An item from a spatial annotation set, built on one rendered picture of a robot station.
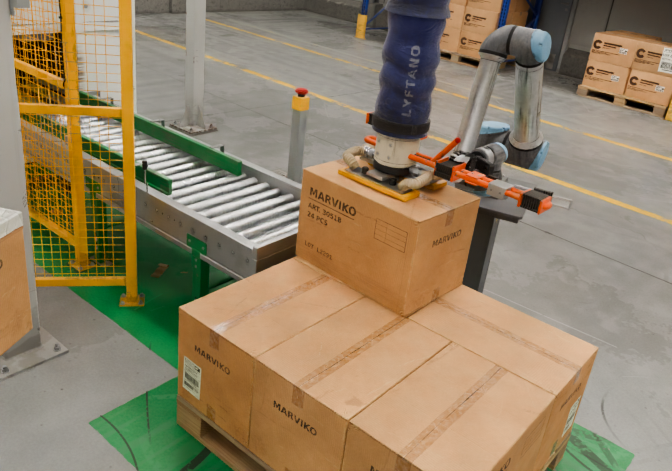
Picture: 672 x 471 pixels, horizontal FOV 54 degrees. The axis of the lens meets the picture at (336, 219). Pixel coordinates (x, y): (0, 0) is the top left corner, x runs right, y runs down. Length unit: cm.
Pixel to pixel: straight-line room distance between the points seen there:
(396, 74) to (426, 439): 126
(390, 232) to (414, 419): 71
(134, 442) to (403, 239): 127
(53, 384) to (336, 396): 137
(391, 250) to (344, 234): 24
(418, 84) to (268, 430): 132
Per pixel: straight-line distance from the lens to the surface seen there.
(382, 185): 252
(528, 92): 288
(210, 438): 269
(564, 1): 1139
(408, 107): 246
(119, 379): 302
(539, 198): 230
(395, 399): 212
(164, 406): 287
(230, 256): 288
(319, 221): 267
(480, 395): 223
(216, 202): 331
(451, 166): 246
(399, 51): 242
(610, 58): 977
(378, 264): 251
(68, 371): 310
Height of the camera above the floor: 188
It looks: 25 degrees down
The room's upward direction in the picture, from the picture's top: 7 degrees clockwise
